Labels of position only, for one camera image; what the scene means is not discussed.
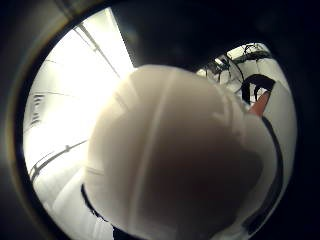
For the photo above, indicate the white round plastic container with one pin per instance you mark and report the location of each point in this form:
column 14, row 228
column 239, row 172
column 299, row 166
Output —
column 173, row 156

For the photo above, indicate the orange pointed object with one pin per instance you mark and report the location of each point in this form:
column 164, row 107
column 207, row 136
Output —
column 260, row 105

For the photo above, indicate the dark ceiling rail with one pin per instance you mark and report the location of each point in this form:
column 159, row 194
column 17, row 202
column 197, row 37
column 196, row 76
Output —
column 96, row 48
column 53, row 158

